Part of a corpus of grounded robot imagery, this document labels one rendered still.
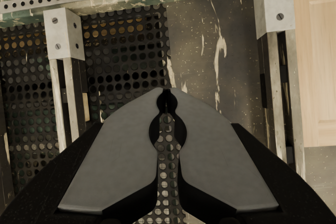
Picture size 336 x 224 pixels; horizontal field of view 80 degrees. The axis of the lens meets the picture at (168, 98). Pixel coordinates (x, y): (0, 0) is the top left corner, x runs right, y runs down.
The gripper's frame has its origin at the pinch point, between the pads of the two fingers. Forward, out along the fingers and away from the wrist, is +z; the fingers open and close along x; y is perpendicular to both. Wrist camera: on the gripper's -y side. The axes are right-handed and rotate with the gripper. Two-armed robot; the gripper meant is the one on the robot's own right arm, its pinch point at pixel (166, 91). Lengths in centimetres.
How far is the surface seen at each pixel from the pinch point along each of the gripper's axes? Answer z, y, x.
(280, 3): 37.2, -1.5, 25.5
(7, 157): 33, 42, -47
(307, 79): 33, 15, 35
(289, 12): 36.1, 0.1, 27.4
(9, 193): 28, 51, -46
